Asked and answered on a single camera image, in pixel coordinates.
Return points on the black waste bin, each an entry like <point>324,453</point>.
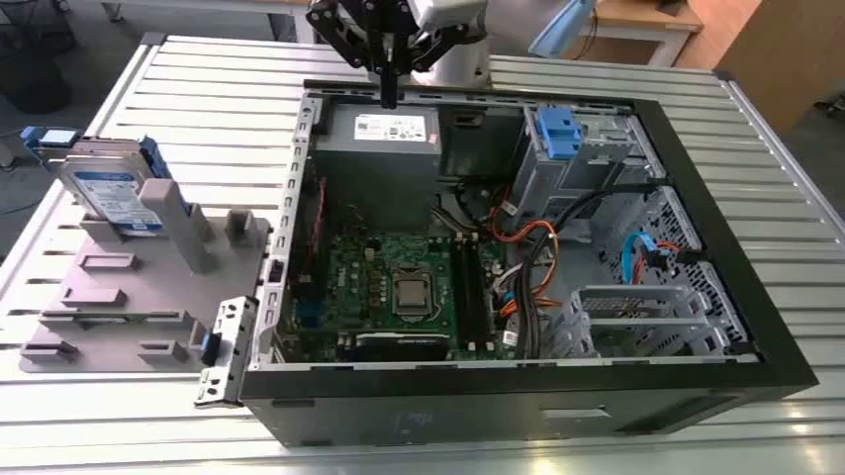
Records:
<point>34,89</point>

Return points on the silver CPU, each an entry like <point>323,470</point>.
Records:
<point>413,292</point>

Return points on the metal optical drive cage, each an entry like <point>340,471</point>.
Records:
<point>581,168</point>

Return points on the metal disk bay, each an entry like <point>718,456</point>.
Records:
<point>635,321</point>

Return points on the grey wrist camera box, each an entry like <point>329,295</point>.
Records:
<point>449,12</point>

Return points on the wooden desk with white frame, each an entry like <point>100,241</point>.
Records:
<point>660,15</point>

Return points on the white metal desk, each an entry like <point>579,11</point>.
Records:
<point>301,27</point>

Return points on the brown wooden cabinet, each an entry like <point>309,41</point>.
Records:
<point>779,49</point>

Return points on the hard disk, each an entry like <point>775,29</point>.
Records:
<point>109,193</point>

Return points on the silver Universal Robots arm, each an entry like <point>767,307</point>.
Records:
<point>456,59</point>

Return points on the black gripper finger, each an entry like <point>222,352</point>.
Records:
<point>337,29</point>
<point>440,47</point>

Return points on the black graphics card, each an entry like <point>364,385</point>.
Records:
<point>397,346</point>

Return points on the black RAM slot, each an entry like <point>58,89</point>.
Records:
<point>481,292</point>
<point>464,292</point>

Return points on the green motherboard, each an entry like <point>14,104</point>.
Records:
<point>357,257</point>

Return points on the grey parts rack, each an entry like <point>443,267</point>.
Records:
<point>153,297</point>

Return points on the black PC case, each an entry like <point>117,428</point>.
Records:
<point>463,406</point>

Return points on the green RAM stick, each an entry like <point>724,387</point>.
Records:
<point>106,319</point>

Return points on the blue plastic drive latch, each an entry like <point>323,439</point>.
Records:
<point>559,133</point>

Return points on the metal expansion slot bracket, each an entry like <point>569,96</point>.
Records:
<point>232,346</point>

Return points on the grey power supply unit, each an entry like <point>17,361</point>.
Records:
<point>377,188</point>

